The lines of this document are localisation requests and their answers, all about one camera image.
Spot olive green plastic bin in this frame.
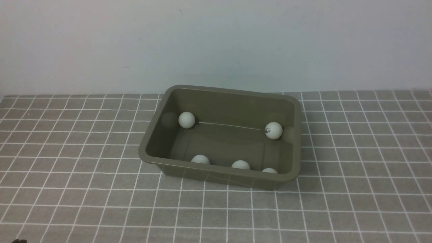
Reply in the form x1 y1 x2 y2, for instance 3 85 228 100
138 85 301 190

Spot grey checked tablecloth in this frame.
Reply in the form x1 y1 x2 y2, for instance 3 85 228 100
0 90 432 243

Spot white ball with logo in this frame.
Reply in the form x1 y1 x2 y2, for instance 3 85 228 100
264 122 283 140

